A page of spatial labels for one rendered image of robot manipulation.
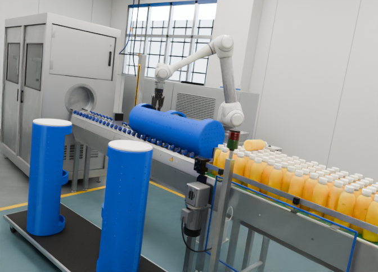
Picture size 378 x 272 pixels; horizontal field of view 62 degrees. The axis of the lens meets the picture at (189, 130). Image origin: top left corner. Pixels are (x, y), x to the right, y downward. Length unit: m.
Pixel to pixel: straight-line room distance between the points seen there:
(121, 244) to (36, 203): 0.88
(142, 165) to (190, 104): 2.39
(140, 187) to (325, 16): 3.75
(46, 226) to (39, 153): 0.59
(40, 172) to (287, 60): 3.72
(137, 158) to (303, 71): 3.44
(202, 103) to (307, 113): 1.59
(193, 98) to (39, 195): 2.36
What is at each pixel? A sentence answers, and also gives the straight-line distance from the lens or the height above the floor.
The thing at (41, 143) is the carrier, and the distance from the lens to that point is 2.56.
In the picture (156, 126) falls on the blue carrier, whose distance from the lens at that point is 2.50.
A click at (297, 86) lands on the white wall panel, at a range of 4.89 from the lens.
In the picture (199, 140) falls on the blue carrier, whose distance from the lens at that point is 2.17.
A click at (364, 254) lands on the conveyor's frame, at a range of 1.64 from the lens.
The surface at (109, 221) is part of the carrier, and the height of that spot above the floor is 0.57.
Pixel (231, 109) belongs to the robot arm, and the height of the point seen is 1.30.
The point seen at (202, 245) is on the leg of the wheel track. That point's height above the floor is 0.25.
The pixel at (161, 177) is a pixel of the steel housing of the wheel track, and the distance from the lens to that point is 2.57.
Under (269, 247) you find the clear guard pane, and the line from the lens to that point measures 1.79.
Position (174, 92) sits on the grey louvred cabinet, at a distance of 4.44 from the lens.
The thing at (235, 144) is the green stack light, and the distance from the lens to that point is 1.67.
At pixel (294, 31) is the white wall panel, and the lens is 5.05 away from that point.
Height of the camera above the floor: 1.48
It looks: 9 degrees down
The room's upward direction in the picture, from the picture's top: 8 degrees clockwise
